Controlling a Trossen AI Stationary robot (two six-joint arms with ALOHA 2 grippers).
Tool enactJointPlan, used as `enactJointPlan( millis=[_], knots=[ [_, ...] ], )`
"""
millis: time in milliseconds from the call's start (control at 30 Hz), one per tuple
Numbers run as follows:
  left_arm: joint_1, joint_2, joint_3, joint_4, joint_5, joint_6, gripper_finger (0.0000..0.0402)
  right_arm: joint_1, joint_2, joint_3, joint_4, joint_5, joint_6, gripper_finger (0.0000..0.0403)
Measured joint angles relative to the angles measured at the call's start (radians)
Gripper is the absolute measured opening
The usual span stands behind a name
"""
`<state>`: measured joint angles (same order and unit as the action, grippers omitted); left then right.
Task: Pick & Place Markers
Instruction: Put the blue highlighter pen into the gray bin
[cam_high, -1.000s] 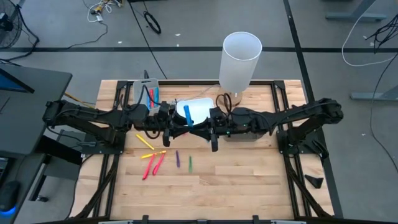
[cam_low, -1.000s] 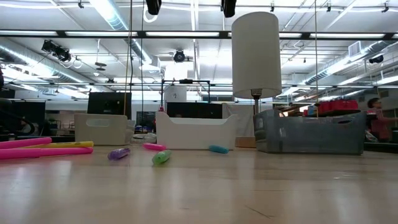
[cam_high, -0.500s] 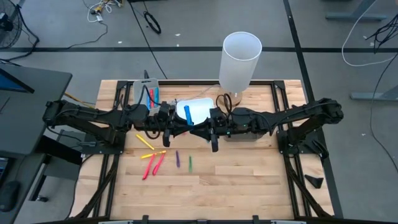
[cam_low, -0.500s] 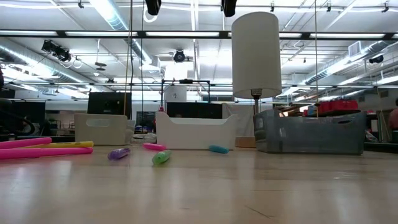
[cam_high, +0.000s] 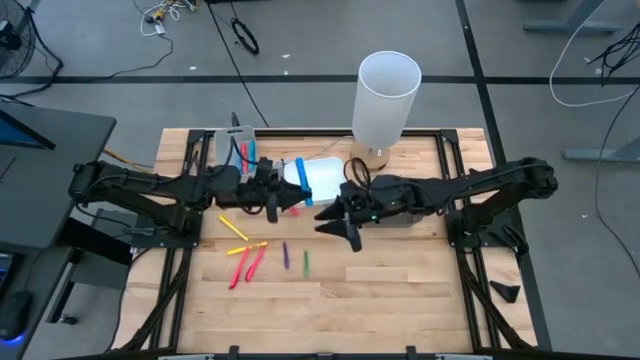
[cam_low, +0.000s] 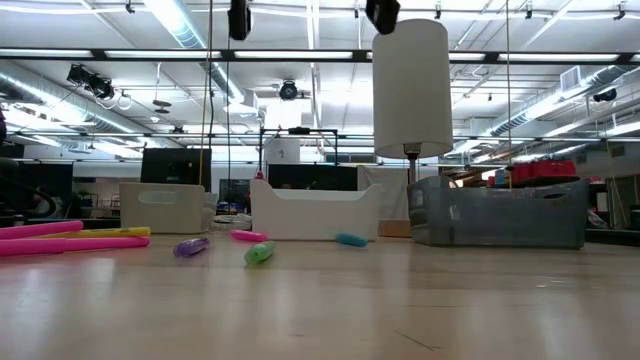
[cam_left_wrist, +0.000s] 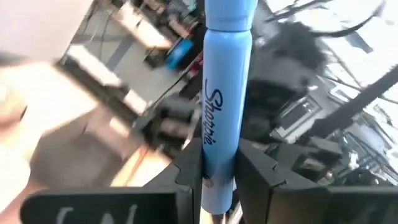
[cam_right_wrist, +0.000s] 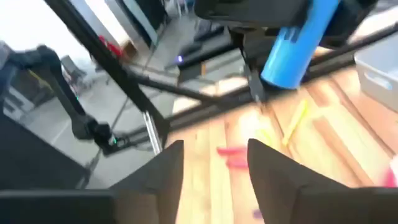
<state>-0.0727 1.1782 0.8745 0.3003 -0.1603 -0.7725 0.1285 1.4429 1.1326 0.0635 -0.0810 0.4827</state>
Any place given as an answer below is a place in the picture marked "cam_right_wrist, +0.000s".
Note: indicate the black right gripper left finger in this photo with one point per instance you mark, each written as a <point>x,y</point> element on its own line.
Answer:
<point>155,186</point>

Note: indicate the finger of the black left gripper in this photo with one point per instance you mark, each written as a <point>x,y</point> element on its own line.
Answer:
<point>351,18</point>
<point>252,56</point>

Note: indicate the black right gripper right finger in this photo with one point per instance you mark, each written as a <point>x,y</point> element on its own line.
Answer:
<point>273,177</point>

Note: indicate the pink highlighter marker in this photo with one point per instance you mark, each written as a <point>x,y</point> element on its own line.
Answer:
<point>231,151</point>
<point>392,177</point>
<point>238,164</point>

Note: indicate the purple highlighter marker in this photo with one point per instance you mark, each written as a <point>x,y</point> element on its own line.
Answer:
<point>258,214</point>

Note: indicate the blue highlighter marker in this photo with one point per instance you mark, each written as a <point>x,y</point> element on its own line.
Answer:
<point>292,56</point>

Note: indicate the yellow highlighter marker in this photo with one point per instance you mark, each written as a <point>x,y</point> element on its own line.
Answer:
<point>295,121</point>
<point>265,137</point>

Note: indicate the light grey plastic bin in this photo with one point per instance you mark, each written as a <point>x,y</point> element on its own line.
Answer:
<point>379,77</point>

